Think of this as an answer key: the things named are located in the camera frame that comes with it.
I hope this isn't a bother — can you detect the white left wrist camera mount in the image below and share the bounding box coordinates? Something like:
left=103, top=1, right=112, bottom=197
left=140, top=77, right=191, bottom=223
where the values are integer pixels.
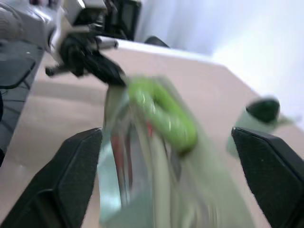
left=50, top=0, right=108, bottom=63

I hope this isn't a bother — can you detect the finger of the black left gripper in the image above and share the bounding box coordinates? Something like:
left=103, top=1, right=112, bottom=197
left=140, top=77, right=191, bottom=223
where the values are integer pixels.
left=83, top=52, right=127, bottom=86

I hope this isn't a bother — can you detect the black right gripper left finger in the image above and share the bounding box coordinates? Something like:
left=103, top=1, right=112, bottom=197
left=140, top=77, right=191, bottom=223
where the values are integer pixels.
left=0, top=127, right=103, bottom=228

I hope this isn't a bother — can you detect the black chair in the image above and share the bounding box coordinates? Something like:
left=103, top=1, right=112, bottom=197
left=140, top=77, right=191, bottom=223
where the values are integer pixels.
left=0, top=41, right=45, bottom=91

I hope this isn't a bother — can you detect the dark rounded chair back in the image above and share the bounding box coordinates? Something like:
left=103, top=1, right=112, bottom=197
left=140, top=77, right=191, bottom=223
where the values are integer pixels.
left=144, top=35, right=171, bottom=48

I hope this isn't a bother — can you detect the black background frame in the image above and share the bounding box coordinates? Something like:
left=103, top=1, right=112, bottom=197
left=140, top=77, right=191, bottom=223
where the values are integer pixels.
left=104, top=0, right=142, bottom=40

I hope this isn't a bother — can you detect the green plush keychain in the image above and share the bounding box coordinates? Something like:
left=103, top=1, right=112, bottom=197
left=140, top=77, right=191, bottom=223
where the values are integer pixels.
left=127, top=77, right=199, bottom=153

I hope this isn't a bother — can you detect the pale green transparent zip pouch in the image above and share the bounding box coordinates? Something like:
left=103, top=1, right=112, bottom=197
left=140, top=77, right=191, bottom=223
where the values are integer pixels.
left=98, top=75, right=258, bottom=228

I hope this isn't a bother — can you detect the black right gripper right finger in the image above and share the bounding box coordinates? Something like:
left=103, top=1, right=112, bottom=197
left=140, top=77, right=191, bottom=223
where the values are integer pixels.
left=231, top=126, right=304, bottom=228

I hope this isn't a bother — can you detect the pale green dark-topped object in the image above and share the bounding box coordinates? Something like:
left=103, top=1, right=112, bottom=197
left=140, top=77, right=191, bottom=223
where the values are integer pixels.
left=227, top=95, right=299, bottom=158

